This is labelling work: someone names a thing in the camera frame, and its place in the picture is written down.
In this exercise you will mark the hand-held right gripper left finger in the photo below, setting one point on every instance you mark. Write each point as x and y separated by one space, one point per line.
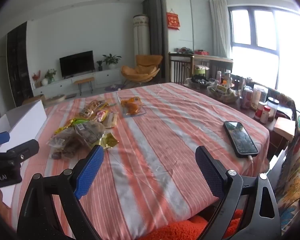
90 172

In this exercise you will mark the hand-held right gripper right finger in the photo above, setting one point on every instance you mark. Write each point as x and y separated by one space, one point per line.
210 172

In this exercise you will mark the white cardboard box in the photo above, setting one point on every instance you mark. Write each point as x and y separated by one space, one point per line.
27 120

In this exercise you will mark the clear brown snack packet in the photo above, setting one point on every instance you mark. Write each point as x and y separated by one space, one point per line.
67 146

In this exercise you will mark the clear gold chestnut packet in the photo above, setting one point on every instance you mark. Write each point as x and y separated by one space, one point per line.
90 131

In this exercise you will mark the pale beige snack packet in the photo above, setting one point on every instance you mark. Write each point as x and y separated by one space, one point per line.
111 120

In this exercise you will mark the yellow red snack packet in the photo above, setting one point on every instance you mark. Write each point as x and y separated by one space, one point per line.
101 116

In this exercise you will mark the yellow peanut packet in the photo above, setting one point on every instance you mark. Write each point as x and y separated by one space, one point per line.
91 108

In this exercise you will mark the orange bread packet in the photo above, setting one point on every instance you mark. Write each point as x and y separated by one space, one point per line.
131 106

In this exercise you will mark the black smartphone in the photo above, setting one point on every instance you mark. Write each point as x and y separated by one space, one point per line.
240 138

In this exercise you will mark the brown cardboard box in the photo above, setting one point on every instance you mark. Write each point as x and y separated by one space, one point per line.
33 100

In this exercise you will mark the orange fleece garment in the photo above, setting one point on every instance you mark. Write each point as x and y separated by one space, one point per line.
180 227

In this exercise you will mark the orange striped table cloth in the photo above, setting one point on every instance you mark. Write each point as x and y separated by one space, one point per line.
152 142

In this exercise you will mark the red flowers in vase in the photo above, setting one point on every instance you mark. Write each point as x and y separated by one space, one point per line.
36 78

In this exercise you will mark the white round vase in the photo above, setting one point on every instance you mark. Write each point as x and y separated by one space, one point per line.
44 81

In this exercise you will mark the dark floor scale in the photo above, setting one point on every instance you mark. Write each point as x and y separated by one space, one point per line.
71 95

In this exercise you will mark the light wicker basket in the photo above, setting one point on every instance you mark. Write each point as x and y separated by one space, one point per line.
223 95

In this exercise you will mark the black display cabinet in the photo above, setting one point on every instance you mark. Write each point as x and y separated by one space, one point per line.
18 62

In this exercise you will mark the green plant in glass vase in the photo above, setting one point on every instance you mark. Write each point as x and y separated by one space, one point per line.
50 75

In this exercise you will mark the pink drink can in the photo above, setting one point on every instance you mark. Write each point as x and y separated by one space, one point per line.
246 97

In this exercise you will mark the floral cushion cover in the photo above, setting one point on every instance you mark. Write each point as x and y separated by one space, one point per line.
295 170

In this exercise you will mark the purple floor mat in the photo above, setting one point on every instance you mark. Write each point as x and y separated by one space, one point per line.
113 87

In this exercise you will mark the dark wicker basket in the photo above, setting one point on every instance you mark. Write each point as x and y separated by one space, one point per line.
197 83

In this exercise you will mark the clear jar with black lid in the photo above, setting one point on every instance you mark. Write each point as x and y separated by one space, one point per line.
273 107

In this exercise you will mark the clear jar with white lid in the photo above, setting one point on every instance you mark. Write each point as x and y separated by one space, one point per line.
260 96

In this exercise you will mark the wooden stool with metal legs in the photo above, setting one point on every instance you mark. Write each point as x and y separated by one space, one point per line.
83 80

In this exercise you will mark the group of cosmetic bottles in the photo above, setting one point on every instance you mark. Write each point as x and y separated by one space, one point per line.
227 80

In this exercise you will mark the white television cabinet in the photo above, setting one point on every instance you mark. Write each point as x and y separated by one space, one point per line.
107 77

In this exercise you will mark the black television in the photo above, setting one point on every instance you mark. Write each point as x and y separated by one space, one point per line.
76 63

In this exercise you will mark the green plastic stool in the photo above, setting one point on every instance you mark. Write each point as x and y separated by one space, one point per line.
201 70

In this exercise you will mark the small plant in dark pot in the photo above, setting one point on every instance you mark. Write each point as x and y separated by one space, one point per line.
99 66

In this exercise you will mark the wooden slatted furniture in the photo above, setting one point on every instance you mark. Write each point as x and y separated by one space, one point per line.
180 67

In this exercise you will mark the orange lounge chair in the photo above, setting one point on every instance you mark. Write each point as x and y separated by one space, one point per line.
140 70

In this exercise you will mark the large plant in white pot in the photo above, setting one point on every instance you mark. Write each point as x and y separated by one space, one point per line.
111 60

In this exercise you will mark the red toy box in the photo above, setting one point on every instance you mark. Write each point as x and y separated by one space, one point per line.
201 52

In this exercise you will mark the white curtain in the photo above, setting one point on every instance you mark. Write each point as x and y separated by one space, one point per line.
220 27

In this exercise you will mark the standing air conditioner with cover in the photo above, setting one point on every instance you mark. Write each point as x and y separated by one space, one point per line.
141 35

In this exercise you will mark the dark framed window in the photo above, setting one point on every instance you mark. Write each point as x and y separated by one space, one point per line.
252 30

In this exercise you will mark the grey curtain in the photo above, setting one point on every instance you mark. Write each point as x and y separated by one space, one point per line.
155 30

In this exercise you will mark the red wall hanging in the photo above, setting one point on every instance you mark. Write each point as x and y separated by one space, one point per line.
173 20

